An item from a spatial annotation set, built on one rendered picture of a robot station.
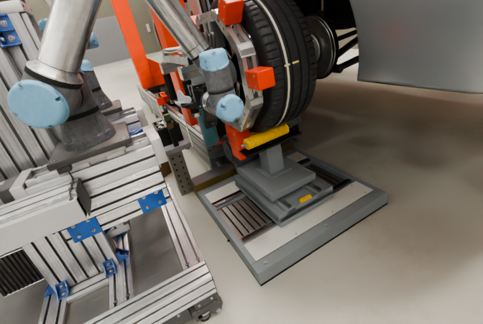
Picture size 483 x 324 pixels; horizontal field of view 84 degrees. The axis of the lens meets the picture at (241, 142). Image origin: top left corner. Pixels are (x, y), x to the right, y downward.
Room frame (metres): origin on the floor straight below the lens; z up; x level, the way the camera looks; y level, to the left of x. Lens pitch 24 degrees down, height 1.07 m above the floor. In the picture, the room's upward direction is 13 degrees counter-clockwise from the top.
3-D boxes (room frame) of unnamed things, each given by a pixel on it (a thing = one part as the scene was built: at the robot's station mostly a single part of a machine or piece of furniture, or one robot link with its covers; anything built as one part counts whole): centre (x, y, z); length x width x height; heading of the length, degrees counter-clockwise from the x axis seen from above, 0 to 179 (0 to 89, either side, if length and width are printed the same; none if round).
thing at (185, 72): (1.07, 0.13, 0.93); 0.09 x 0.05 x 0.05; 113
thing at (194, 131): (2.89, 0.70, 0.28); 2.47 x 0.09 x 0.22; 23
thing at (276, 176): (1.38, -0.15, 0.32); 0.40 x 0.30 x 0.28; 23
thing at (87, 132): (0.82, 0.46, 0.87); 0.15 x 0.15 x 0.10
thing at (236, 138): (1.33, -0.03, 0.48); 0.16 x 0.12 x 0.17; 113
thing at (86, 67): (1.28, 0.65, 0.98); 0.13 x 0.12 x 0.14; 96
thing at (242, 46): (1.31, 0.01, 0.85); 0.54 x 0.07 x 0.54; 23
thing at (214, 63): (0.77, 0.03, 0.95); 0.11 x 0.08 x 0.11; 8
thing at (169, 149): (1.70, 0.47, 0.44); 0.43 x 0.17 x 0.03; 23
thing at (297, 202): (1.34, -0.17, 0.13); 0.50 x 0.36 x 0.10; 23
